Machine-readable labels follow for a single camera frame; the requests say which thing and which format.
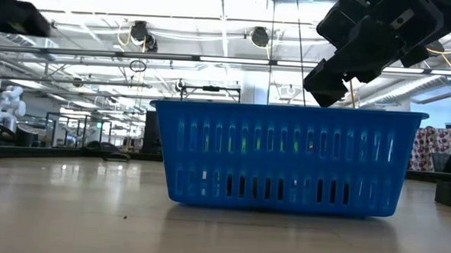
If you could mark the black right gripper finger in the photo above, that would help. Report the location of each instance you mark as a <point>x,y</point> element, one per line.
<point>366,52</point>

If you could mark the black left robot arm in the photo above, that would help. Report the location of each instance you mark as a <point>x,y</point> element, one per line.
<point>13,16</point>

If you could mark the patterned cloth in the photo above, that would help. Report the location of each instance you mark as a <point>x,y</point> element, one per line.
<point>430,147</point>

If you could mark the white robot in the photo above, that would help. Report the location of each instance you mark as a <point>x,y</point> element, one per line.
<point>11,105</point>

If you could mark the blue plastic basket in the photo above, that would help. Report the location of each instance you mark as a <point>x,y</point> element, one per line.
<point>285,164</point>

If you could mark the black box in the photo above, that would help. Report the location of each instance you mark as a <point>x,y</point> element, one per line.
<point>27,137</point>

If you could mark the black upright panel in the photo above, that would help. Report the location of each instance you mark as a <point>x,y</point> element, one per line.
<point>152,132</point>

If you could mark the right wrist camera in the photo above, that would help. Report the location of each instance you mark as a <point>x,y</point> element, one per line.
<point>340,22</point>

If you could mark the horizontal metal rail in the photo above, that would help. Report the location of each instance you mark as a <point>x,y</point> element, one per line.
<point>99,53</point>

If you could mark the distant black rig frame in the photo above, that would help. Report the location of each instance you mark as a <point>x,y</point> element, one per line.
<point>211,88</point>

